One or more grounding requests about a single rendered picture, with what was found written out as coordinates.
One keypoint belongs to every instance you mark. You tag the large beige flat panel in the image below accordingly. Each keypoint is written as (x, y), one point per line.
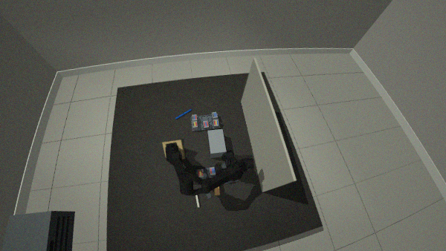
(273, 164)

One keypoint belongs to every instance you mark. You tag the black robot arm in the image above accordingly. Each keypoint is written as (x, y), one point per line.
(234, 172)

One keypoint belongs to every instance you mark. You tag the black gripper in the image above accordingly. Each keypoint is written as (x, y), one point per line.
(219, 169)

